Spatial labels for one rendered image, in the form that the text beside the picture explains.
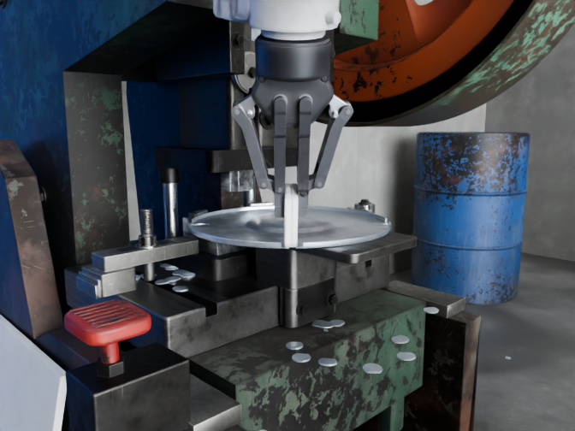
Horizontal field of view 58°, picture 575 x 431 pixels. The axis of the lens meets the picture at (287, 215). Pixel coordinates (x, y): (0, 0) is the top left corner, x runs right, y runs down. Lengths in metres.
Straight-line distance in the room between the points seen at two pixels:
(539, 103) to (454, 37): 3.12
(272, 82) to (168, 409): 0.33
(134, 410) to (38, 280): 0.48
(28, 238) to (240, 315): 0.41
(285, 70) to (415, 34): 0.58
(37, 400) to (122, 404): 0.39
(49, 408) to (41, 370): 0.06
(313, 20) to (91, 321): 0.33
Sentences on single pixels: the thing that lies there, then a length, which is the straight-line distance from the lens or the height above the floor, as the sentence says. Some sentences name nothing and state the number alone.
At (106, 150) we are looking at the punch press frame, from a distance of 0.92.
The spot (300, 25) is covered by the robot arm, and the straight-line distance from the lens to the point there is 0.50.
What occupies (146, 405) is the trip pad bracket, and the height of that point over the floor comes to 0.68.
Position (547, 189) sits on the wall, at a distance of 4.07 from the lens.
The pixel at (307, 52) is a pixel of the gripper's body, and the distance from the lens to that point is 0.51.
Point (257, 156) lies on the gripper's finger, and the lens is 0.57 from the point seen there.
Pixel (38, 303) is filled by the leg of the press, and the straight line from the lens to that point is 0.95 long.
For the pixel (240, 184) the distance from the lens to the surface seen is 0.82.
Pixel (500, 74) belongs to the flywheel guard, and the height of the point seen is 1.01.
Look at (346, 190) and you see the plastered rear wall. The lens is 2.88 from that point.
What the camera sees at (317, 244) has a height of 0.79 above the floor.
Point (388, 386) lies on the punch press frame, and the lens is 0.85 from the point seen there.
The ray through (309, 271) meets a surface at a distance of 0.73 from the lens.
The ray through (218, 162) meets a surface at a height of 0.87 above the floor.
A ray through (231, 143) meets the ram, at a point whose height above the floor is 0.90.
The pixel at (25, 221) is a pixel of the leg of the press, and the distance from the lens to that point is 0.95.
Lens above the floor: 0.93
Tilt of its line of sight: 10 degrees down
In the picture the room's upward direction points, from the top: straight up
